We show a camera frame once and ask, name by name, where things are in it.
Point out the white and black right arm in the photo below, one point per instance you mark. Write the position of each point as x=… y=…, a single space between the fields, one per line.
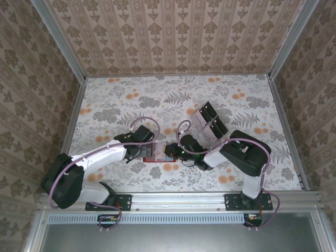
x=252 y=157

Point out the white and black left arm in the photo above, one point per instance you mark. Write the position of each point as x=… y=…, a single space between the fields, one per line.
x=105 y=153

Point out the floral table cover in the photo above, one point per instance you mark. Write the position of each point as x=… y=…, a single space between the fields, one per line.
x=183 y=89

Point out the black connector box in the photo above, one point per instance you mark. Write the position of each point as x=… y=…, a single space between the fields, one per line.
x=253 y=218
x=107 y=218

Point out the aluminium mounting rail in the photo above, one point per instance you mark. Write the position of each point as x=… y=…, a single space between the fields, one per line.
x=178 y=200

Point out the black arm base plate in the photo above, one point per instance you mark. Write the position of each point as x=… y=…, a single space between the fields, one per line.
x=123 y=202
x=232 y=202

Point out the aluminium side rail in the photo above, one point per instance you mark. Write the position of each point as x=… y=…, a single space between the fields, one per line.
x=286 y=126
x=76 y=110

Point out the aluminium rear rail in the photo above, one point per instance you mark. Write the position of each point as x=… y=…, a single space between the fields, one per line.
x=178 y=75

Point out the aluminium corner post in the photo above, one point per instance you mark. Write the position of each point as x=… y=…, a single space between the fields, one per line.
x=59 y=42
x=291 y=39

